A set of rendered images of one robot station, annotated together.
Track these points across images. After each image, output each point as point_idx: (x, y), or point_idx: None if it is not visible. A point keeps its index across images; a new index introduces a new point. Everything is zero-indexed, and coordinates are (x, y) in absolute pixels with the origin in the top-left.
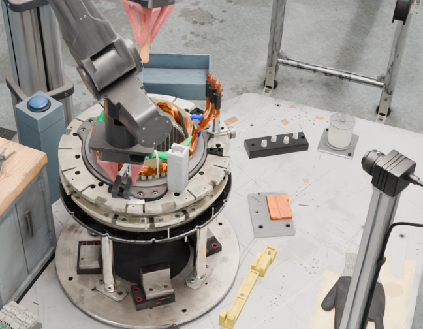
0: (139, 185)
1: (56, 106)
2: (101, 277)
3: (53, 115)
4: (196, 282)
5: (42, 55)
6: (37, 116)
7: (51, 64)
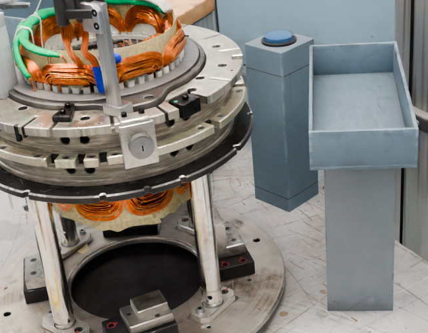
0: (14, 63)
1: (276, 50)
2: (96, 238)
3: (266, 59)
4: (49, 319)
5: (409, 35)
6: (252, 42)
7: (417, 61)
